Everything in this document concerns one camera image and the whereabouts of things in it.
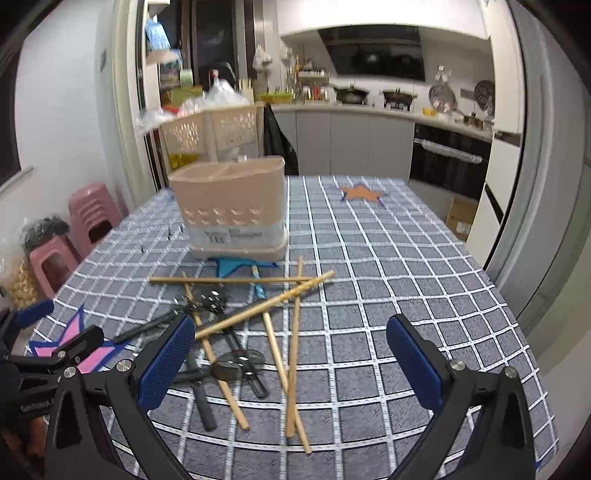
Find wooden chopstick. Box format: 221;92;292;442
148;277;315;284
263;312;311;455
194;270;335;340
286;296;307;445
184;284;250;431

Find blue patterned chopstick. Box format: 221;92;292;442
252;265;266;300

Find grey kitchen cabinets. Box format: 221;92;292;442
273;105;415;181

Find bag of yellow balls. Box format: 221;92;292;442
1;258;41;309

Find short pink plastic stool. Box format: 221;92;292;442
29;236;81;298

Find tall pink plastic stool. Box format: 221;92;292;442
68;183;122;257

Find beige utensil holder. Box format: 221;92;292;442
169;156;288;262

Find cardboard box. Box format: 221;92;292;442
445;197;478;241

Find beige perforated storage cart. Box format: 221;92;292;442
158;102;264;174

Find black built-in oven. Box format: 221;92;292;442
410;124;491;200

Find black hanging garment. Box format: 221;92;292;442
263;104;300;176

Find green colander basket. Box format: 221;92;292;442
259;92;294;105

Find black pot on stove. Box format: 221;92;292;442
381;88;417;112

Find black wok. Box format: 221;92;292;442
334;85;369;105

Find black range hood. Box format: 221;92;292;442
318;24;426;81

